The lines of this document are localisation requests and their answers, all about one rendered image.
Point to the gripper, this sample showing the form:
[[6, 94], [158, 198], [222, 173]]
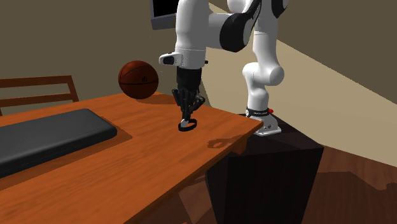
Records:
[[188, 79]]

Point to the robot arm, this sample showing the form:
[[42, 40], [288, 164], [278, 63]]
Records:
[[189, 31]]

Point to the brown basketball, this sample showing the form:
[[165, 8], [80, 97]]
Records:
[[138, 79]]

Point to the wooden table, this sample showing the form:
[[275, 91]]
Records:
[[139, 161]]

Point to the grey framed black screen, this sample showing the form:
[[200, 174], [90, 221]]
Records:
[[162, 7]]

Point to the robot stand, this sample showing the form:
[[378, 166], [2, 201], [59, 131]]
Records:
[[273, 173]]

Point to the flat black pad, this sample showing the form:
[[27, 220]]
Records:
[[52, 136]]

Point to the wooden chair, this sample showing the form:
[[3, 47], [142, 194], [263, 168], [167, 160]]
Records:
[[37, 81]]

